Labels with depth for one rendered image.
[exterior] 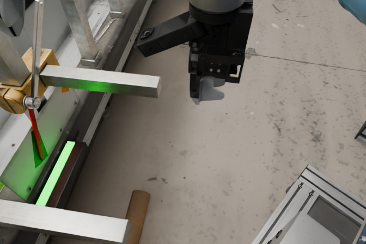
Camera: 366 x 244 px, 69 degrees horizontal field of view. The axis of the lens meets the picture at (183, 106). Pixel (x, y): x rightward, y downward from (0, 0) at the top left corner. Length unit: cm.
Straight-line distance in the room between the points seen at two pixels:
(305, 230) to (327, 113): 153
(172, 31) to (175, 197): 100
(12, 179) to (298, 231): 47
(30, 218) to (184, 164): 99
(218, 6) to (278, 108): 135
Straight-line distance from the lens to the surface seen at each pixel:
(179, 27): 39
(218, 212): 128
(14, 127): 85
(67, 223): 43
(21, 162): 57
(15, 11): 40
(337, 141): 165
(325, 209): 118
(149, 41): 41
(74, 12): 72
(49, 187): 61
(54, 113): 63
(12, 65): 53
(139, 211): 121
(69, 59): 99
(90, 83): 53
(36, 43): 49
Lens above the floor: 121
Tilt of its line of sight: 50 degrees down
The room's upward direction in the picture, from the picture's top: straight up
